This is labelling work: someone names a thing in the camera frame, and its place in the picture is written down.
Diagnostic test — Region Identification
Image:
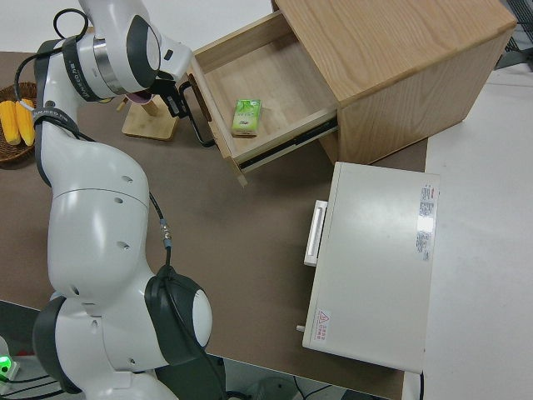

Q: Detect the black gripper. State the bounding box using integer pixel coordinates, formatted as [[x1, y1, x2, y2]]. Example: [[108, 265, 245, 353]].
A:
[[149, 72, 189, 120]]

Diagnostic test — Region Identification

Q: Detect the grey round stand base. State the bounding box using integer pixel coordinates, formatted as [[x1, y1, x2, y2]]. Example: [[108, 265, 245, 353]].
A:
[[245, 376, 303, 400]]

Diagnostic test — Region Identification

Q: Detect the wooden mug rack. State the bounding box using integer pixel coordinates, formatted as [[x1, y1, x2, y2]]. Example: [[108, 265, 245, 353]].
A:
[[117, 92, 179, 142]]

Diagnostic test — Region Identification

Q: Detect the brown wicker basket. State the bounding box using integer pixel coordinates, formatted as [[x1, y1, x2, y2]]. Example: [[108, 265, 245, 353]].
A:
[[0, 82, 38, 163]]

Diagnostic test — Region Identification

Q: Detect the light wooden drawer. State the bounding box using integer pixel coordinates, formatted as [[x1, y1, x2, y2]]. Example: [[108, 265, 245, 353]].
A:
[[187, 11, 339, 188]]

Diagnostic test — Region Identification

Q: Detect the light wooden cabinet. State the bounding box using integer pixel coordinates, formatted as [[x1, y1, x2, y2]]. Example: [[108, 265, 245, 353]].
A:
[[270, 0, 517, 166]]

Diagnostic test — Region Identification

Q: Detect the black metal drawer handle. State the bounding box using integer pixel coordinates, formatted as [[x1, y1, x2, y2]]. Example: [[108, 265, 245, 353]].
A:
[[178, 82, 217, 147]]

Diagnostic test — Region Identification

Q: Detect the green tissue pack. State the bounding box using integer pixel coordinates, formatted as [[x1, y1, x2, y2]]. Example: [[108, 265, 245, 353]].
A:
[[231, 98, 262, 138]]

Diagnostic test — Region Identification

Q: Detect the white box with green light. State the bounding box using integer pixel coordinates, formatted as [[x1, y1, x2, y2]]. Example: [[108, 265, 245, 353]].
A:
[[0, 335, 21, 383]]

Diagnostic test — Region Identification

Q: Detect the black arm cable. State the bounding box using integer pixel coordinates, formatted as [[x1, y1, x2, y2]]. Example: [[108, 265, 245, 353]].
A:
[[14, 8, 176, 276]]

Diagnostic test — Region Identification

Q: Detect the yellow corn cob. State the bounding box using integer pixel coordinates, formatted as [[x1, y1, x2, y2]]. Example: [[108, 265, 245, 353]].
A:
[[15, 98, 37, 147], [0, 101, 21, 146]]

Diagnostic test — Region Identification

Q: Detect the brown table mat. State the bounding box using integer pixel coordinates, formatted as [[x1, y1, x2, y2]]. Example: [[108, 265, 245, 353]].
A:
[[0, 50, 430, 400]]

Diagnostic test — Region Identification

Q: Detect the white toaster oven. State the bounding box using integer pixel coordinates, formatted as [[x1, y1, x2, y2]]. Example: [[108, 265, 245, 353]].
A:
[[296, 161, 441, 373]]

